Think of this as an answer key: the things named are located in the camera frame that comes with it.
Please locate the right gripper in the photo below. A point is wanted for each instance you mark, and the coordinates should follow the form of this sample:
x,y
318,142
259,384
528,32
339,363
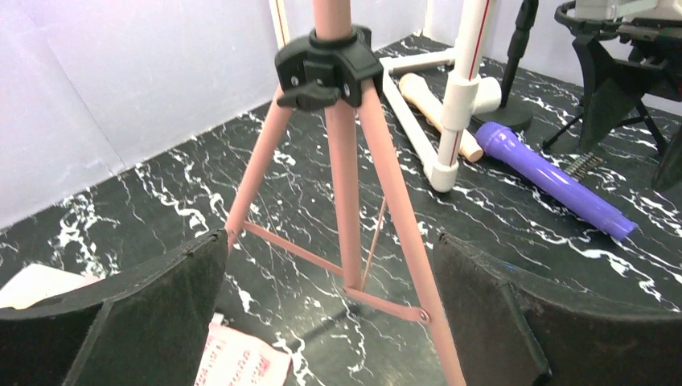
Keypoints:
x,y
613,88

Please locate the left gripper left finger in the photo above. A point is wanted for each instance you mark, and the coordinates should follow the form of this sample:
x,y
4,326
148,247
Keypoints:
x,y
147,325

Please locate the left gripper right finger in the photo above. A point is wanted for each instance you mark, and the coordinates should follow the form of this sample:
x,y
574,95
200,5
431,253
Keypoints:
x,y
514,327

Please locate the pink sheet music page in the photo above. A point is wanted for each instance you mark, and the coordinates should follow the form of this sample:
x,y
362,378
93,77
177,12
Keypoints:
x,y
233,358

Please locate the black tripod mic stand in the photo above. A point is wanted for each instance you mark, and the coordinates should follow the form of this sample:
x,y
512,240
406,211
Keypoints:
x,y
606,32

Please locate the white sheet music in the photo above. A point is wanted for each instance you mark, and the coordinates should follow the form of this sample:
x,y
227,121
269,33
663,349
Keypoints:
x,y
37,282

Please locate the purple microphone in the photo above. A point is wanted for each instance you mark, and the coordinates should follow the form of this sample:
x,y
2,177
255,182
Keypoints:
x,y
499,142

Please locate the black round-base mic stand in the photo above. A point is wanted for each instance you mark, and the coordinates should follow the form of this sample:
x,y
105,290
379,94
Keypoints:
x,y
511,112

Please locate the pink microphone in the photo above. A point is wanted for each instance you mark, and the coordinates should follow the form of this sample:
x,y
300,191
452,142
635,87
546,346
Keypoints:
x,y
415,91

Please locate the pink music stand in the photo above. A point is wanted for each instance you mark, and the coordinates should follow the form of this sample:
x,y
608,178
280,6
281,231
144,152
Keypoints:
x,y
343,120

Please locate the small black comb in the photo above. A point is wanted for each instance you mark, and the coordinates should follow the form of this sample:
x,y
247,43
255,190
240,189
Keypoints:
x,y
580,167

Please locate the white pvc pipe frame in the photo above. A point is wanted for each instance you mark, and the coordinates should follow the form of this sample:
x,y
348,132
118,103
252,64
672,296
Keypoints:
x,y
453,96

